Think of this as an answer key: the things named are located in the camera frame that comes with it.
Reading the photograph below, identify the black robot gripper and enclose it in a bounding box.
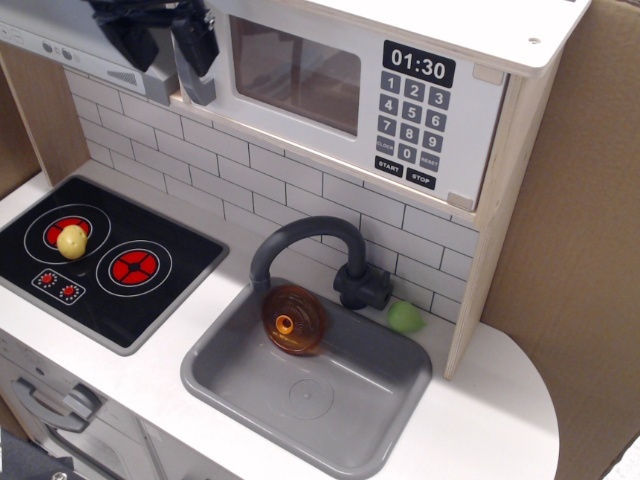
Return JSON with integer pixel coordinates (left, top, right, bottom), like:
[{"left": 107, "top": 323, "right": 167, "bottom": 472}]
[{"left": 88, "top": 1, "right": 219, "bottom": 77}]

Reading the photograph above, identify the grey microwave door handle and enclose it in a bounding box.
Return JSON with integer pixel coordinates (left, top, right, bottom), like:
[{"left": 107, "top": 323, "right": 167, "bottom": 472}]
[{"left": 173, "top": 37, "right": 216, "bottom": 106}]

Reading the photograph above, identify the white toy microwave door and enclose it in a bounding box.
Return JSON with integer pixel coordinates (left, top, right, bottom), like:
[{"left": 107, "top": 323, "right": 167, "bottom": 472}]
[{"left": 190, "top": 1, "right": 508, "bottom": 211}]

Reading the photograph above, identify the wooden microwave cabinet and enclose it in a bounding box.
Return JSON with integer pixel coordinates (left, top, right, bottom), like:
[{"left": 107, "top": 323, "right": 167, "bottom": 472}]
[{"left": 179, "top": 1, "right": 588, "bottom": 376}]

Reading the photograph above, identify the grey range hood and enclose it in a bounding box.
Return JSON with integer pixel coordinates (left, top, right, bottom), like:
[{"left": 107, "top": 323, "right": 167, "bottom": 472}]
[{"left": 1, "top": 1, "right": 179, "bottom": 105}]

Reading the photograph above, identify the yellow toy potato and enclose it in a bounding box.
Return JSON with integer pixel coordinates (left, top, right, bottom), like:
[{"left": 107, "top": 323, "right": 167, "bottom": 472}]
[{"left": 56, "top": 225, "right": 88, "bottom": 260}]

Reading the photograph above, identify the black toy stovetop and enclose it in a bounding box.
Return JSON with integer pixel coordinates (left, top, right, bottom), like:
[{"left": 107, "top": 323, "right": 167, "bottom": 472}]
[{"left": 1, "top": 176, "right": 229, "bottom": 356}]

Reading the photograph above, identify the dark grey toy faucet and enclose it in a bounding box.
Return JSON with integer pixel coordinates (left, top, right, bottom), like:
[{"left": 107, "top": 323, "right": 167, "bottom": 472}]
[{"left": 248, "top": 215, "right": 394, "bottom": 311}]

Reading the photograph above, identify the green toy pear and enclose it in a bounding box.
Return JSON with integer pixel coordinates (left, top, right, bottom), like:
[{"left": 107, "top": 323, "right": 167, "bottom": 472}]
[{"left": 387, "top": 301, "right": 426, "bottom": 334}]

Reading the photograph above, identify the white toy oven front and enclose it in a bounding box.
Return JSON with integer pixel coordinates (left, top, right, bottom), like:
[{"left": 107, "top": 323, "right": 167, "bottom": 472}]
[{"left": 1, "top": 332, "right": 232, "bottom": 479}]

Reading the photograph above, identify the grey toy sink basin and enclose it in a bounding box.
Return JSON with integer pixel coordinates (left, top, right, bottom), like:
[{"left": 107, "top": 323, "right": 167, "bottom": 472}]
[{"left": 181, "top": 278, "right": 432, "bottom": 479}]

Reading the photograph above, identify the brown cardboard panel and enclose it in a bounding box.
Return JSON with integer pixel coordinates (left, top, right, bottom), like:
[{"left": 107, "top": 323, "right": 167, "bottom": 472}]
[{"left": 482, "top": 1, "right": 639, "bottom": 479}]

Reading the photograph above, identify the grey oven door handle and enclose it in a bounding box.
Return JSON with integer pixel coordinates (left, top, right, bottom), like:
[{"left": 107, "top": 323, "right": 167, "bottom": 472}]
[{"left": 11, "top": 377, "right": 102, "bottom": 433}]

